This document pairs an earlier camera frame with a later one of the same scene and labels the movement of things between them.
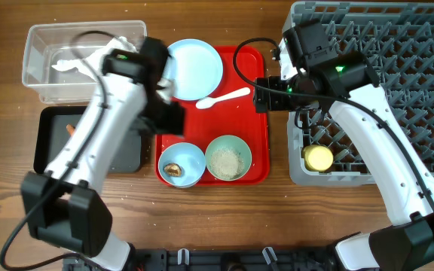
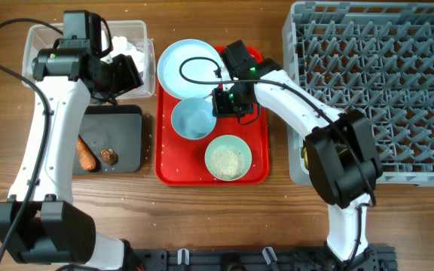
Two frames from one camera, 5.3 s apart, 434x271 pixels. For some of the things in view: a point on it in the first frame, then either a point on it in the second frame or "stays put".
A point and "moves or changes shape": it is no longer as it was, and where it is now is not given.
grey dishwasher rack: (412, 47) stays put
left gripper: (169, 120) to (131, 77)
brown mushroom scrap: (172, 169) moves or changes shape
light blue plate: (197, 68) stays put
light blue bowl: (189, 158) to (193, 118)
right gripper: (273, 102) to (221, 110)
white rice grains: (227, 163) stays put
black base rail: (221, 259) stays put
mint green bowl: (227, 157) stays put
